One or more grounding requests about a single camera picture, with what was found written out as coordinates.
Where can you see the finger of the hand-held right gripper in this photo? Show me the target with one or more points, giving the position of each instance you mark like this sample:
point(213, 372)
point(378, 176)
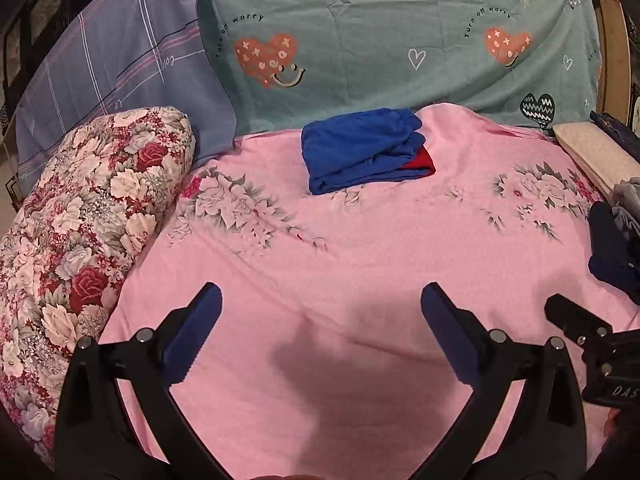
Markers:
point(575, 317)

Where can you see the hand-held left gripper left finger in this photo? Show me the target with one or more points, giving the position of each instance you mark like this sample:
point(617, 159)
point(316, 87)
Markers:
point(192, 332)

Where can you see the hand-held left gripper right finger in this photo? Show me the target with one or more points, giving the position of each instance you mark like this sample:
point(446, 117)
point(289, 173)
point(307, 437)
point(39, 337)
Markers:
point(450, 332)

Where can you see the blue and red pants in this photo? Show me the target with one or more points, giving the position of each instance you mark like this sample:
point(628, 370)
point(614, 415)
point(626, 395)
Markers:
point(360, 150)

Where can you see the person's right hand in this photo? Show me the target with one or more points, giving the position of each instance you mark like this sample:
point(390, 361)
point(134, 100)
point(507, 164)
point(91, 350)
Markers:
point(616, 422)

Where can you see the dark navy cloth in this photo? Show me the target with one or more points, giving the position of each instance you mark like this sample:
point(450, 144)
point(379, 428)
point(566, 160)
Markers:
point(610, 255)

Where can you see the pink floral bedsheet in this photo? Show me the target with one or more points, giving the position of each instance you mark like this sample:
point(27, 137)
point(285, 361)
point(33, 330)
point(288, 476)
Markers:
point(380, 260)

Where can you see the grey cloth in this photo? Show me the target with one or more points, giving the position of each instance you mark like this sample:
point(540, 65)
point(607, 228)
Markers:
point(627, 205)

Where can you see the red and white floral quilt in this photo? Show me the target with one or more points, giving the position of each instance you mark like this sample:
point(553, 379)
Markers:
point(85, 240)

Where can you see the cream textured cushion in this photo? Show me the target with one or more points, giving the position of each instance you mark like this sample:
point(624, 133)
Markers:
point(595, 155)

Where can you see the dark patterned item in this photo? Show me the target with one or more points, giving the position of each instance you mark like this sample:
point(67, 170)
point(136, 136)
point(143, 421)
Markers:
point(617, 127)

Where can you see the wooden headboard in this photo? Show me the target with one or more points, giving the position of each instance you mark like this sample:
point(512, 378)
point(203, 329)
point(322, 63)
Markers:
point(617, 60)

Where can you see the blue plaid pillow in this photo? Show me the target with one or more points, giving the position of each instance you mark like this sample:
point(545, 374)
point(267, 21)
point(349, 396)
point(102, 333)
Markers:
point(125, 60)

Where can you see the green heart-print pillow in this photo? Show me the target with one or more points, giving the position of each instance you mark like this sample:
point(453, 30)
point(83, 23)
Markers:
point(400, 35)

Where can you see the dark framed furniture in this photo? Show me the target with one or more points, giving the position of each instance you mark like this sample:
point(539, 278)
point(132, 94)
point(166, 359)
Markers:
point(25, 25)

